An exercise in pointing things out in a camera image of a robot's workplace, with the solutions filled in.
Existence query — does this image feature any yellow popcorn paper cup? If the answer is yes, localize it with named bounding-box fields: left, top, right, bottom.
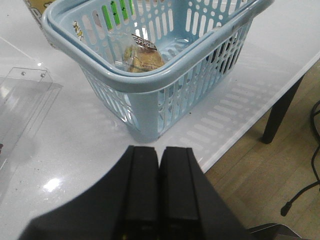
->
left=23, top=0, right=56, bottom=49

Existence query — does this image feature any left clear acrylic shelf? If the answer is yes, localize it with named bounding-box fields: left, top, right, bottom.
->
left=0, top=37, right=64, bottom=201

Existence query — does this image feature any light blue plastic basket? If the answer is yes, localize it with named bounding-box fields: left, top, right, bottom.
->
left=42, top=0, right=272, bottom=142

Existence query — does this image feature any packaged bread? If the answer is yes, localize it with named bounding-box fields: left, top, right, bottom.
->
left=108, top=32, right=165, bottom=73

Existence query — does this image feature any black floor cable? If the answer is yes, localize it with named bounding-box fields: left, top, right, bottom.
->
left=280, top=99, right=320, bottom=217

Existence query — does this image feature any black table leg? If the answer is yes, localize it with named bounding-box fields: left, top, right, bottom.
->
left=261, top=75, right=305, bottom=144

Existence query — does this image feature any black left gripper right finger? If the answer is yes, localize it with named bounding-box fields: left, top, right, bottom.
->
left=159, top=147, right=253, bottom=240

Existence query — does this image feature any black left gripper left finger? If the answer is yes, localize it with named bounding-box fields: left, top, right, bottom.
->
left=19, top=145, right=159, bottom=240

